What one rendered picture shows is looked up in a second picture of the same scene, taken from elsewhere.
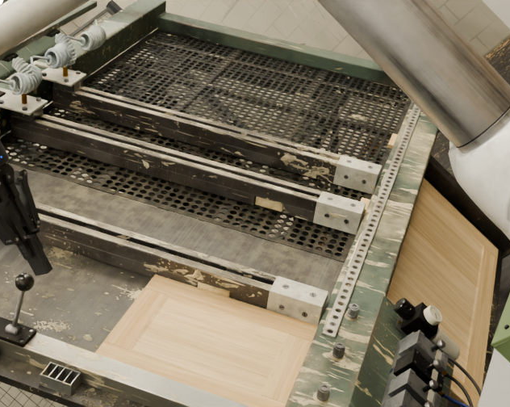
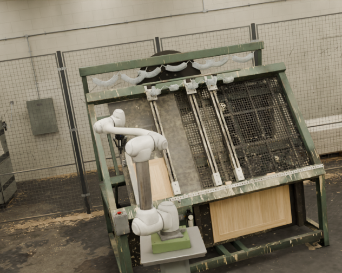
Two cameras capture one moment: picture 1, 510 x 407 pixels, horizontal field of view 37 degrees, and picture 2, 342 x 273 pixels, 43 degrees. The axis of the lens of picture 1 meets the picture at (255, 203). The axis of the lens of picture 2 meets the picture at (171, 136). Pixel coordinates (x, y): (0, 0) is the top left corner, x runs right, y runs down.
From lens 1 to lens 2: 2.94 m
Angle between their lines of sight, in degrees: 42
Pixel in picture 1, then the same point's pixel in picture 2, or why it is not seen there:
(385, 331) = (181, 210)
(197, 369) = not seen: hidden behind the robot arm
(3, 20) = (116, 131)
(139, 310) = (150, 162)
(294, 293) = (174, 187)
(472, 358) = (231, 233)
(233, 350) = (153, 185)
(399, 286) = (230, 204)
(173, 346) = not seen: hidden behind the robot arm
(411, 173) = (250, 187)
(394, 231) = (218, 195)
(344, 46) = not seen: outside the picture
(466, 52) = (144, 198)
